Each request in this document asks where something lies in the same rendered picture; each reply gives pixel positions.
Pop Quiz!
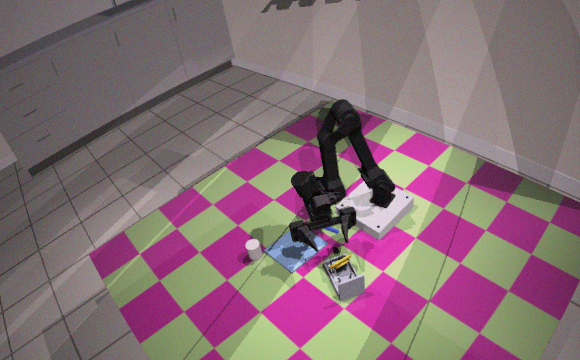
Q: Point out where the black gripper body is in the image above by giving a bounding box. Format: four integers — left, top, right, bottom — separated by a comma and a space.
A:
289, 202, 356, 242

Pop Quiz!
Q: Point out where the light blue square mat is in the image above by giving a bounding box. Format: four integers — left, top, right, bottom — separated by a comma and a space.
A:
264, 231, 327, 273

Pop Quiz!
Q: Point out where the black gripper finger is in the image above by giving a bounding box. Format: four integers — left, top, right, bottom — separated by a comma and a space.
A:
297, 226, 319, 252
341, 214, 352, 243

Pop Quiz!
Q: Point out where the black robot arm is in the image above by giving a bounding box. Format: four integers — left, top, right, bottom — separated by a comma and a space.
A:
291, 99, 396, 219

